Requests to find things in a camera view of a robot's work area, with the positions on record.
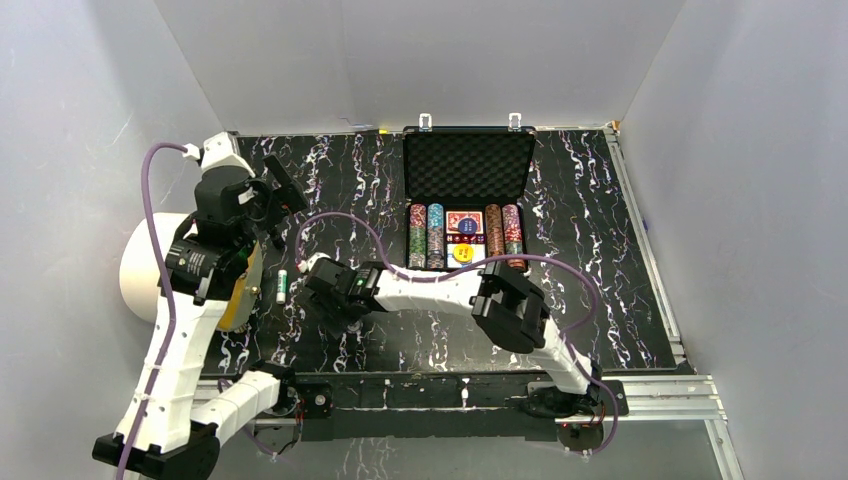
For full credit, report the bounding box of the black poker set case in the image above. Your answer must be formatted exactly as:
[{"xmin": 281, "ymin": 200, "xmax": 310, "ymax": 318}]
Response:
[{"xmin": 402, "ymin": 112, "xmax": 536, "ymax": 273}]

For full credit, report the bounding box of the white orange cylinder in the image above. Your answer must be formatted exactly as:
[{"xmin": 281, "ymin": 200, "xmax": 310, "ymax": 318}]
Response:
[{"xmin": 119, "ymin": 212, "xmax": 263, "ymax": 332}]

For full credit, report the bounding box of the blue small blind button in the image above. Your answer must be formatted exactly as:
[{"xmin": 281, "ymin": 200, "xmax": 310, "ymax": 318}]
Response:
[{"xmin": 457, "ymin": 216, "xmax": 480, "ymax": 235}]

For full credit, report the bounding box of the brown orange chip row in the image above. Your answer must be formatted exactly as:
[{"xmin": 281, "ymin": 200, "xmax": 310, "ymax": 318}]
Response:
[{"xmin": 484, "ymin": 204, "xmax": 506, "ymax": 257}]

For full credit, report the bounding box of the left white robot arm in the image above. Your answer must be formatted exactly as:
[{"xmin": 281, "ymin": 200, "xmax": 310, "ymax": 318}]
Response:
[{"xmin": 92, "ymin": 155, "xmax": 306, "ymax": 479}]

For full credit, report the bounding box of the white green tube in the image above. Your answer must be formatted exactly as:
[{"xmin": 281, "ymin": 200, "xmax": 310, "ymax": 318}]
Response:
[{"xmin": 275, "ymin": 269, "xmax": 288, "ymax": 305}]

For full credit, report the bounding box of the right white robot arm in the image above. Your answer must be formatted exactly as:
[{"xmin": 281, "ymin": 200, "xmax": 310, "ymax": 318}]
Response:
[{"xmin": 297, "ymin": 254, "xmax": 603, "ymax": 418}]

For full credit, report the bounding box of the red playing card deck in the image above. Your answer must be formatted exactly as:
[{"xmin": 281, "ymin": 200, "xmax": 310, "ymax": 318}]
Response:
[{"xmin": 446, "ymin": 211, "xmax": 484, "ymax": 235}]

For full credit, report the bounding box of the red dice row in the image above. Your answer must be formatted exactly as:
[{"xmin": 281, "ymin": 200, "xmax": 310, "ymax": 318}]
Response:
[{"xmin": 446, "ymin": 234, "xmax": 486, "ymax": 244}]

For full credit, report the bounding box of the light blue orange chip row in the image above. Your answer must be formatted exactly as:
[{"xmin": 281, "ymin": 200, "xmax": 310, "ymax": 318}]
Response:
[{"xmin": 426, "ymin": 203, "xmax": 445, "ymax": 269}]

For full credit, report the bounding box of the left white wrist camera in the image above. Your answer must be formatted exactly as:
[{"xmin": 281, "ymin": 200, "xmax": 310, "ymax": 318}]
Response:
[{"xmin": 182, "ymin": 131, "xmax": 256, "ymax": 177}]

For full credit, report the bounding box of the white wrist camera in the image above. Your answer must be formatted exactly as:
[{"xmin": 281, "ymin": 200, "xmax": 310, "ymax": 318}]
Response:
[
  {"xmin": 182, "ymin": 131, "xmax": 256, "ymax": 177},
  {"xmin": 297, "ymin": 252, "xmax": 329, "ymax": 274}
]

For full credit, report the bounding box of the blue playing card deck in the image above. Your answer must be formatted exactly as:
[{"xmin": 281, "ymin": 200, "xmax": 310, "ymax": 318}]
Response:
[{"xmin": 446, "ymin": 244, "xmax": 486, "ymax": 269}]

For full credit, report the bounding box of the purple red green chip row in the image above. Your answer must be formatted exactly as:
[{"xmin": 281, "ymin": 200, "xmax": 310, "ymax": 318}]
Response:
[{"xmin": 502, "ymin": 204, "xmax": 527, "ymax": 273}]

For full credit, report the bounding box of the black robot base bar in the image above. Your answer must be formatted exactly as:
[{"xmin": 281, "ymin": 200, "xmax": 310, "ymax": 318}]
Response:
[{"xmin": 295, "ymin": 370, "xmax": 630, "ymax": 447}]

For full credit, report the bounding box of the yellow big blind button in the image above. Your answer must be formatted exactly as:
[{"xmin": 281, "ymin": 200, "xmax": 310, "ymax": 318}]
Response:
[{"xmin": 452, "ymin": 243, "xmax": 475, "ymax": 264}]

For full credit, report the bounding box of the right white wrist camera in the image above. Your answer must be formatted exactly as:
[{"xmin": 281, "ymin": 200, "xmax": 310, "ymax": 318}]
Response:
[{"xmin": 297, "ymin": 252, "xmax": 329, "ymax": 274}]

